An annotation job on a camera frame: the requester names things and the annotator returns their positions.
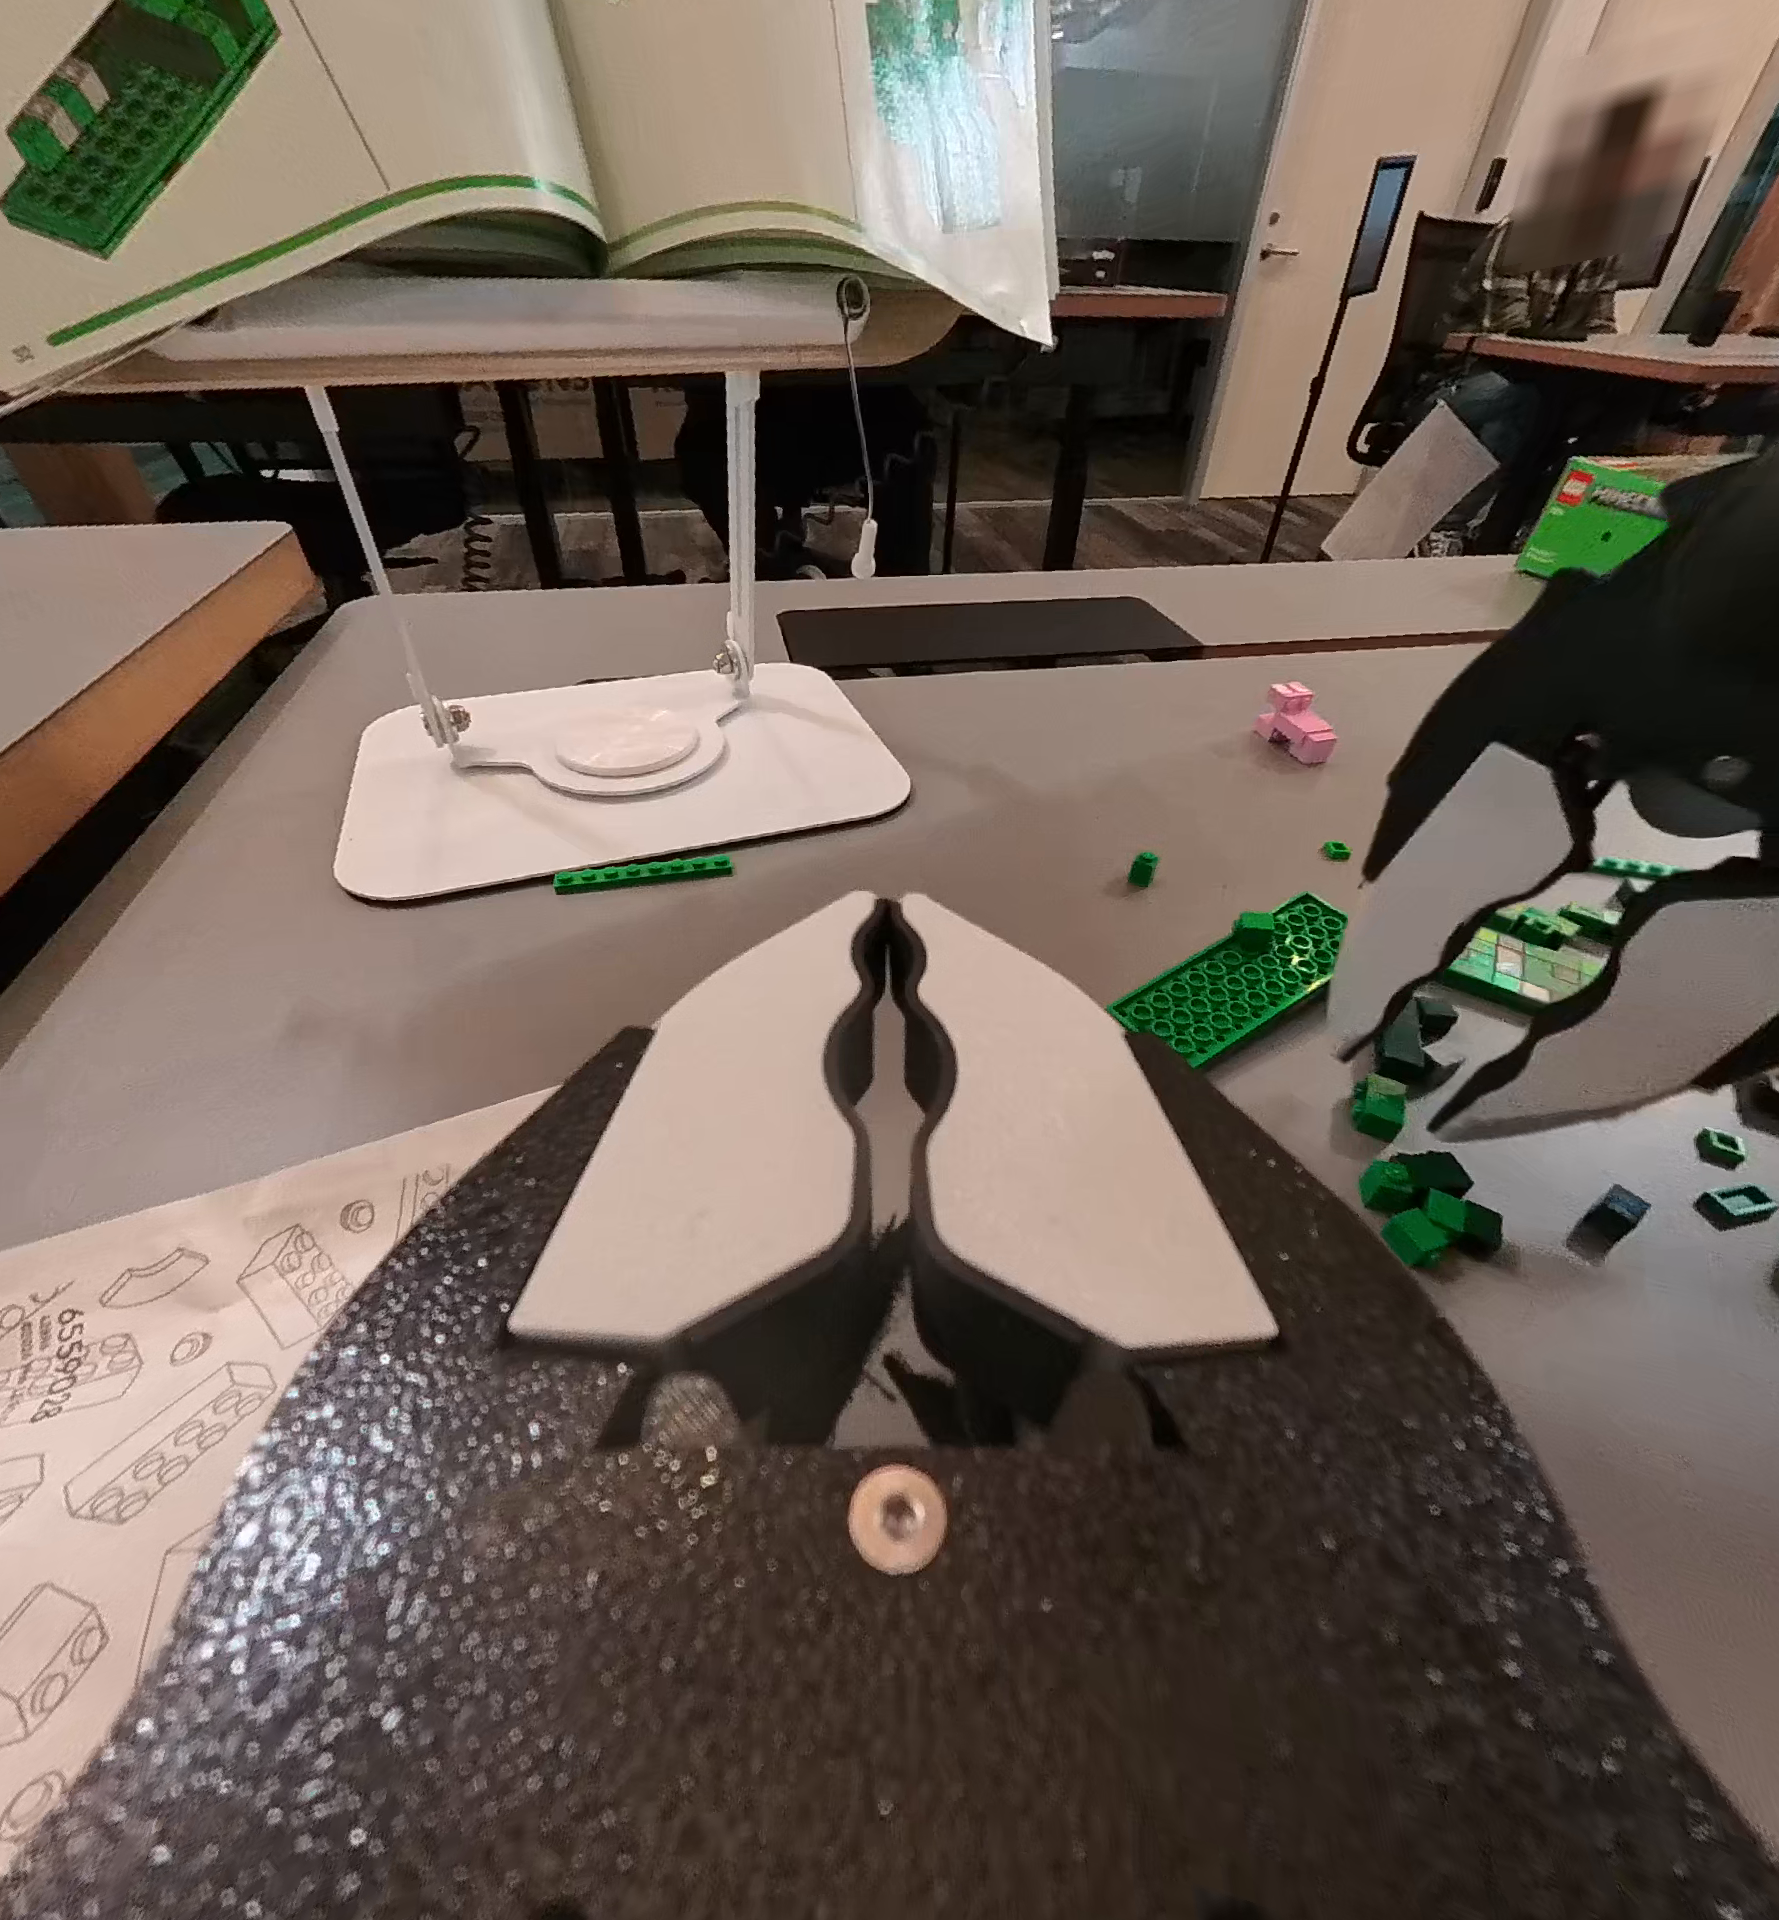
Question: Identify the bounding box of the pink toy pig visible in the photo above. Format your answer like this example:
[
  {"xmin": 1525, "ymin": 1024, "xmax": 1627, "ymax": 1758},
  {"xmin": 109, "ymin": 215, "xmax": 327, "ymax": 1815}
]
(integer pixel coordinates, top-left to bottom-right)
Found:
[{"xmin": 1251, "ymin": 678, "xmax": 1343, "ymax": 768}]

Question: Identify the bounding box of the black office chair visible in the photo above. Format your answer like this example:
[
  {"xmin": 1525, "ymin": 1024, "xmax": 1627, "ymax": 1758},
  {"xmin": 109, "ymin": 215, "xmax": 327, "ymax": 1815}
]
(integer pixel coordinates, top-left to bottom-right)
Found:
[{"xmin": 1345, "ymin": 209, "xmax": 1521, "ymax": 467}]

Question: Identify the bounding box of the white printed paper sheet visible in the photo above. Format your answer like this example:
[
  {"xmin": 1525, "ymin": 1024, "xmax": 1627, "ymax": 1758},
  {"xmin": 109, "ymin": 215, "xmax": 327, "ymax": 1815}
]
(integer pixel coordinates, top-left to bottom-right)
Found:
[{"xmin": 0, "ymin": 1085, "xmax": 561, "ymax": 1920}]

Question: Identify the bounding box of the scatter of small green bricks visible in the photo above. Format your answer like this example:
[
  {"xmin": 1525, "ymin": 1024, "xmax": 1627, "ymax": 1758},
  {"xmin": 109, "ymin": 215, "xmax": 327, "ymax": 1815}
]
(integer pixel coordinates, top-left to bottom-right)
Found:
[{"xmin": 1125, "ymin": 840, "xmax": 1779, "ymax": 1321}]

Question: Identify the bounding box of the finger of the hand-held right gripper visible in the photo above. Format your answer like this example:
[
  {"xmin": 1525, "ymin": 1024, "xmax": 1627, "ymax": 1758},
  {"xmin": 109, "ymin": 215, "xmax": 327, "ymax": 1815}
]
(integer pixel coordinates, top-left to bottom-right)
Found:
[
  {"xmin": 1327, "ymin": 742, "xmax": 1647, "ymax": 1064},
  {"xmin": 1425, "ymin": 866, "xmax": 1779, "ymax": 1134}
]

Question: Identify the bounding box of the white book stand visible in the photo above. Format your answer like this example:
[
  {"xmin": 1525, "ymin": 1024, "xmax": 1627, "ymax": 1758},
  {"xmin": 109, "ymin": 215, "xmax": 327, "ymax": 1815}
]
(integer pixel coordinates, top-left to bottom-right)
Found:
[{"xmin": 153, "ymin": 270, "xmax": 981, "ymax": 905}]

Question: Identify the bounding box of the white door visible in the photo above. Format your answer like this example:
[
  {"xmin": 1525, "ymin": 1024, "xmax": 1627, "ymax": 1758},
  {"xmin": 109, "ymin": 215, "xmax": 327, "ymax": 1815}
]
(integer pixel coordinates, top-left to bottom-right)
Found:
[{"xmin": 1193, "ymin": 0, "xmax": 1551, "ymax": 504}]

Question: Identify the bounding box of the black mat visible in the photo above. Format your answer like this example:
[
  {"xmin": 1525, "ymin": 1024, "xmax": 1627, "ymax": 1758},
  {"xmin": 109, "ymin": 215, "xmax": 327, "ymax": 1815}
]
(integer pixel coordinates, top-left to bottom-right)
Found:
[{"xmin": 775, "ymin": 593, "xmax": 1205, "ymax": 679}]

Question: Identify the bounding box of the black cord with white tip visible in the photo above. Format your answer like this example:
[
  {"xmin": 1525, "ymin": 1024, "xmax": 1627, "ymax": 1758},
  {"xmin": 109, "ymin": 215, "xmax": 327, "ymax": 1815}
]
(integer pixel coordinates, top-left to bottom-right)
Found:
[{"xmin": 833, "ymin": 273, "xmax": 885, "ymax": 579}]

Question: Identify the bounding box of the green toy box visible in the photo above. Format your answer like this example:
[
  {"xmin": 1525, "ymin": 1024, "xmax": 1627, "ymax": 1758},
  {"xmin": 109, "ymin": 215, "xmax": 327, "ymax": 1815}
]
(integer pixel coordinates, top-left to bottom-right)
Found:
[{"xmin": 1515, "ymin": 453, "xmax": 1753, "ymax": 579}]

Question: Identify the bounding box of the green mosaic tiled plate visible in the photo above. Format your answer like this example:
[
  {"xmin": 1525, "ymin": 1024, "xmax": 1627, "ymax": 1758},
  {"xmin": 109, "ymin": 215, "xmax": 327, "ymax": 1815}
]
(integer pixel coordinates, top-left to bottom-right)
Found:
[{"xmin": 1435, "ymin": 899, "xmax": 1633, "ymax": 1010}]

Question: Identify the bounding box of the grey flat panel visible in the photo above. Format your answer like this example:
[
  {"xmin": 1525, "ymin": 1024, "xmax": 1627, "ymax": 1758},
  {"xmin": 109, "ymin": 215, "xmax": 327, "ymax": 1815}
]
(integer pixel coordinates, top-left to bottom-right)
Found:
[{"xmin": 1321, "ymin": 391, "xmax": 1501, "ymax": 564}]

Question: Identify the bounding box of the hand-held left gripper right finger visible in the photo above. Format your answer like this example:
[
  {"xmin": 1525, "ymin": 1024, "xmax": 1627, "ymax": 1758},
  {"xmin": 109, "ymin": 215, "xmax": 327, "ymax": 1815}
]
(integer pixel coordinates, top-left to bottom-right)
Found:
[{"xmin": 893, "ymin": 890, "xmax": 1281, "ymax": 1445}]

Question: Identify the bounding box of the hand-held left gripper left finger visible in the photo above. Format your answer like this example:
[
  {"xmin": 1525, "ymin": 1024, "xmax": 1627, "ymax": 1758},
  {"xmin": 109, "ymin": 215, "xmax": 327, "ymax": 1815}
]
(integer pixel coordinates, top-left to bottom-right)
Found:
[{"xmin": 505, "ymin": 890, "xmax": 913, "ymax": 1445}]

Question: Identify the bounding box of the neighbouring grey desk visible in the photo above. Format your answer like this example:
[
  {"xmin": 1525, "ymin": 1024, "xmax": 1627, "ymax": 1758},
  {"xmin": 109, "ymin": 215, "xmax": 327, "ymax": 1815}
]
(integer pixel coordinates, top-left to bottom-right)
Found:
[{"xmin": 0, "ymin": 519, "xmax": 323, "ymax": 969}]

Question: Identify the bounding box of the brown-edged rear table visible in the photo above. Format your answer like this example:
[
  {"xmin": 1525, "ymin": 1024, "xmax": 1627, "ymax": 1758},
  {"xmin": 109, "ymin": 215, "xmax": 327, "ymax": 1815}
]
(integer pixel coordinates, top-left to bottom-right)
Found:
[
  {"xmin": 1443, "ymin": 325, "xmax": 1779, "ymax": 396},
  {"xmin": 1051, "ymin": 288, "xmax": 1229, "ymax": 572}
]

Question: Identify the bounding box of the open instruction booklet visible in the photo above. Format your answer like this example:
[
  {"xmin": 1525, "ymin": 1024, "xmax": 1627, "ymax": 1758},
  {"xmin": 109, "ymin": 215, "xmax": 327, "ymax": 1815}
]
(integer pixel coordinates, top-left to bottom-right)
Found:
[{"xmin": 0, "ymin": 0, "xmax": 1059, "ymax": 396}]

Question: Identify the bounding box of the large green studded plate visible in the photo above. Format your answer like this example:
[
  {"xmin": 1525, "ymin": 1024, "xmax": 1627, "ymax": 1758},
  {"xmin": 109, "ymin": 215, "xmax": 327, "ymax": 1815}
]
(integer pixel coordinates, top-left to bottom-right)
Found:
[{"xmin": 1109, "ymin": 890, "xmax": 1349, "ymax": 1069}]

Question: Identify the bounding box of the black tablet on pole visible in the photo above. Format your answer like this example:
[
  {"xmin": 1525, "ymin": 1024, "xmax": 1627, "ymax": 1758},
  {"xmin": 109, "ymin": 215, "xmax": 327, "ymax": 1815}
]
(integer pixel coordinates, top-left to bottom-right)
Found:
[{"xmin": 1261, "ymin": 153, "xmax": 1419, "ymax": 564}]

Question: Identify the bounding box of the thin long green plate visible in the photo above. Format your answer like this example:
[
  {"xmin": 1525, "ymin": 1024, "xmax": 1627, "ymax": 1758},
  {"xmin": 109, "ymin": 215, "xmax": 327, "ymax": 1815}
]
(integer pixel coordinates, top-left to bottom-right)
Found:
[{"xmin": 553, "ymin": 851, "xmax": 735, "ymax": 895}]

